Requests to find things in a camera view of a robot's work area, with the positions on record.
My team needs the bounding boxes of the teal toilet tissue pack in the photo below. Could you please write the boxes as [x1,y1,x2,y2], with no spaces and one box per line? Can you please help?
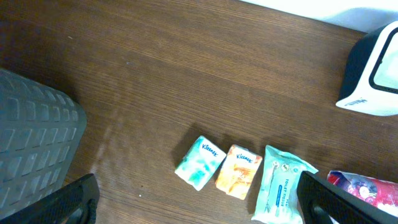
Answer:
[251,145,318,224]

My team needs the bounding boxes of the white black barcode scanner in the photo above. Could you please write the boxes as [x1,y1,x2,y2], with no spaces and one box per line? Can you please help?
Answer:
[336,21,397,116]

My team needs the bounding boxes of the red purple tissue pack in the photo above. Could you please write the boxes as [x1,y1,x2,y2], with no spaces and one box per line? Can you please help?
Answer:
[327,170,397,217]

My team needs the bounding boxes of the orange Kleenex tissue pack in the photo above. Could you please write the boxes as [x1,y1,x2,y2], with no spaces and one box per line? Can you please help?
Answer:
[216,144,263,200]

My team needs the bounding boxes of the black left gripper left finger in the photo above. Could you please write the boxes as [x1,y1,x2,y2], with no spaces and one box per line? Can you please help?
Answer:
[1,174,100,224]

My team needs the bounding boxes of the green Kleenex tissue pack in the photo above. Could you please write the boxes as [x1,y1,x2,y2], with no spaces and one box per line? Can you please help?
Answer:
[175,136,226,191]

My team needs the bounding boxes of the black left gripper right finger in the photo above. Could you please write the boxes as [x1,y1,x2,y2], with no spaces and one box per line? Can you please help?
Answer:
[297,171,397,224]

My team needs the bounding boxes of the dark grey plastic basket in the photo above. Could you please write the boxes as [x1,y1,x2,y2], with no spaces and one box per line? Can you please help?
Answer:
[0,69,87,218]

